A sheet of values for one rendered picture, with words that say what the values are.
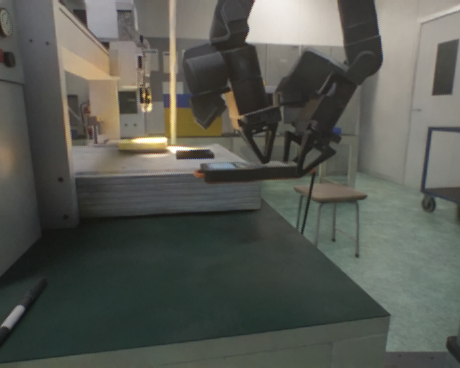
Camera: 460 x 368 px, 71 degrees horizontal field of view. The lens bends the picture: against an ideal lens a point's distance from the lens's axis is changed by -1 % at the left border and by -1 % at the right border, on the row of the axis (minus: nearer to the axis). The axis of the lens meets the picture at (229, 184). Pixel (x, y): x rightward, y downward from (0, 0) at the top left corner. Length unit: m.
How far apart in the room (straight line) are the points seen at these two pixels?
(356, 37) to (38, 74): 0.59
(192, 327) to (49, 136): 0.50
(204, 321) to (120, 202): 0.44
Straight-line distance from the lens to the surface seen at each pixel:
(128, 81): 1.32
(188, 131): 3.44
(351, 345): 0.47
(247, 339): 0.41
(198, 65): 0.55
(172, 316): 0.43
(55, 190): 0.77
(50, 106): 0.75
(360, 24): 0.63
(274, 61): 4.95
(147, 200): 0.78
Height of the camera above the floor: 0.99
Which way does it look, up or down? 12 degrees down
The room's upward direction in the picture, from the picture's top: straight up
